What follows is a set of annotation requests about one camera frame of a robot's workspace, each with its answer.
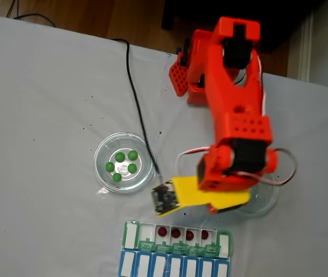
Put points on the weekly pill organizer box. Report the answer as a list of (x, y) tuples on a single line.
[(145, 231)]

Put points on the black camera circuit board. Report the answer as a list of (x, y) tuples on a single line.
[(164, 197)]

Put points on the red candy with m print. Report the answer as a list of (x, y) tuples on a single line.
[(162, 231), (189, 235)]

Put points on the clear glass bowl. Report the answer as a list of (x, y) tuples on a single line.
[(263, 202), (141, 184)]

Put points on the dark wooden furniture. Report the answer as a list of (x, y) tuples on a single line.
[(187, 11)]

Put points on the plain red round candy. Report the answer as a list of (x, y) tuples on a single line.
[(204, 234), (175, 232)]

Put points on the red perforated mount plate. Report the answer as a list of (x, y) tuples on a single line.
[(179, 78)]

